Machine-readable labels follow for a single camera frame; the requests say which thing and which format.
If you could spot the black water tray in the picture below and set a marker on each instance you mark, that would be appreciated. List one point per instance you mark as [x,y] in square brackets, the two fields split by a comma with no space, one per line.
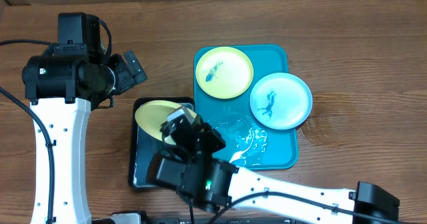
[143,146]

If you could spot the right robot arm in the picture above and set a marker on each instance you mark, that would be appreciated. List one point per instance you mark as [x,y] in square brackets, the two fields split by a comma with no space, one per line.
[189,168]

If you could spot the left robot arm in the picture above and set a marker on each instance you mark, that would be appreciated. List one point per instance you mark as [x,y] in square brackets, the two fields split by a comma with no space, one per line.
[72,78]

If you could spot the teal plastic tray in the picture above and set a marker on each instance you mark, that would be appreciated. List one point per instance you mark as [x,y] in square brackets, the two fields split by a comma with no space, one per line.
[248,143]

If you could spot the yellow plate with blue stain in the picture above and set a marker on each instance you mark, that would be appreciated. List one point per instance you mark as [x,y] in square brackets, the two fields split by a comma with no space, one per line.
[224,72]

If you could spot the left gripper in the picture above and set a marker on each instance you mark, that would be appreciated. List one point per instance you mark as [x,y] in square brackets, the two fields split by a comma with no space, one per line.
[127,78]

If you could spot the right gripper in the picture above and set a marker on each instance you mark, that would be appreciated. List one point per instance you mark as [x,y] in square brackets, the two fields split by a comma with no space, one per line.
[211,134]

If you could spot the light blue plate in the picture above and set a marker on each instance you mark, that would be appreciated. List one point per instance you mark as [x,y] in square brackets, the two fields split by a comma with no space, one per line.
[281,101]

